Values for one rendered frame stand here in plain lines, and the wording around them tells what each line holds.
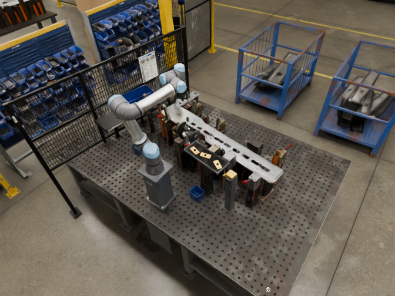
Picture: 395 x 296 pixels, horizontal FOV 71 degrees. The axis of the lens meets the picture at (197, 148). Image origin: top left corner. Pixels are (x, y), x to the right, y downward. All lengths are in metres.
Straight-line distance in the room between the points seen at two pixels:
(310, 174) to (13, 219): 3.27
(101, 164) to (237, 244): 1.54
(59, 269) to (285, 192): 2.32
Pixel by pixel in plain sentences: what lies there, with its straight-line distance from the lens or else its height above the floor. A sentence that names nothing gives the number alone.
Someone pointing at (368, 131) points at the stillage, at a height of 0.17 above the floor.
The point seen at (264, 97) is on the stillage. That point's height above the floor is 0.16.
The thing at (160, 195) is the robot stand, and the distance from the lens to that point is 2.34.
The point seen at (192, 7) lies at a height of 1.06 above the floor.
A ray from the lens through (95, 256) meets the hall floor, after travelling 3.23.
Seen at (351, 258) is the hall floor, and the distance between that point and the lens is 3.31.
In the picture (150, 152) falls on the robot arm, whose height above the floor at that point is 1.32.
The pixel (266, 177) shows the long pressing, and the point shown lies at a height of 1.00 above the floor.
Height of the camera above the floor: 2.76
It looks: 45 degrees down
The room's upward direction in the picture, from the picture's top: 3 degrees counter-clockwise
